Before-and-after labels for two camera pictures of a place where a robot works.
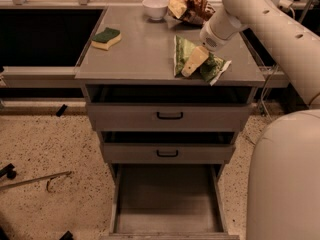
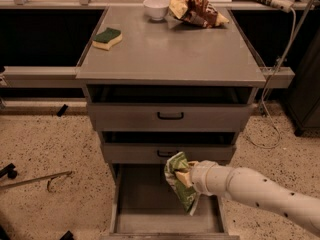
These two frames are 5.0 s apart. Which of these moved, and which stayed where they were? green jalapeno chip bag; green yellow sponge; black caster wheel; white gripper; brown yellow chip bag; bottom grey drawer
Moved: green jalapeno chip bag; white gripper
Stayed: green yellow sponge; brown yellow chip bag; bottom grey drawer; black caster wheel
